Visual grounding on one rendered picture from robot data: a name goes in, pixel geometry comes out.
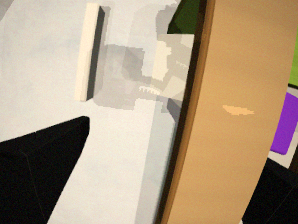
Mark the purple square block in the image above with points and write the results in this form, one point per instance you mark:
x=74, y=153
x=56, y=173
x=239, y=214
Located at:
x=286, y=125

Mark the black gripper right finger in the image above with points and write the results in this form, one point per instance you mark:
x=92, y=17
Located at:
x=275, y=198

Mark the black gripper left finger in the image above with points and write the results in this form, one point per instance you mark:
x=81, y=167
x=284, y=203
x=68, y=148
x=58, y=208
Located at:
x=34, y=169

